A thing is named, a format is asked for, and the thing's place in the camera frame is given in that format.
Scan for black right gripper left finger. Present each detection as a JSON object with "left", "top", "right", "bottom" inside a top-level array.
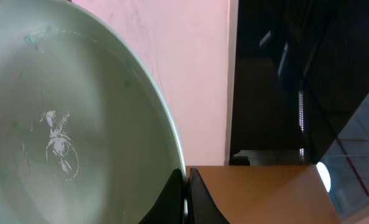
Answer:
[{"left": 139, "top": 169, "right": 184, "bottom": 224}]

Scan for pale green plate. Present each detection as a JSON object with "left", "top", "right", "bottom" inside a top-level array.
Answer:
[{"left": 0, "top": 1, "right": 185, "bottom": 223}]

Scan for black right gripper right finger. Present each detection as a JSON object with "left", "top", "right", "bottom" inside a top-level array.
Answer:
[{"left": 187, "top": 168, "right": 229, "bottom": 224}]

